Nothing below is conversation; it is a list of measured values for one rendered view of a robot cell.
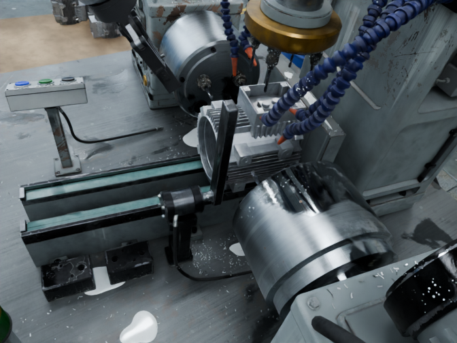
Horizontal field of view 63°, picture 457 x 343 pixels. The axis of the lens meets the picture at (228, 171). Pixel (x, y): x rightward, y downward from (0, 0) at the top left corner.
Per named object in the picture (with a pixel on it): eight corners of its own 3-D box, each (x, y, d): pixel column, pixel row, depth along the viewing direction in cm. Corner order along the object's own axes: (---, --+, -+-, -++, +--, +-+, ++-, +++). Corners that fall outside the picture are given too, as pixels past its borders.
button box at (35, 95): (86, 95, 97) (83, 75, 94) (88, 103, 91) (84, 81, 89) (13, 103, 91) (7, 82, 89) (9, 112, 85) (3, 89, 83)
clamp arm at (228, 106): (219, 193, 82) (236, 98, 63) (224, 204, 80) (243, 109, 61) (204, 197, 80) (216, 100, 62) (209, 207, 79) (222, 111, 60)
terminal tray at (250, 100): (279, 105, 93) (285, 80, 88) (298, 133, 87) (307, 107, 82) (234, 110, 89) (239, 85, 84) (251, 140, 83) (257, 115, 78)
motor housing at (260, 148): (260, 139, 107) (275, 82, 93) (290, 188, 95) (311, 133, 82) (193, 150, 101) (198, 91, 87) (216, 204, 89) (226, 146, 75)
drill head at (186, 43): (217, 57, 135) (225, -15, 117) (258, 122, 113) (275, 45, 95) (147, 63, 127) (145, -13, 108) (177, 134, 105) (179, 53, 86)
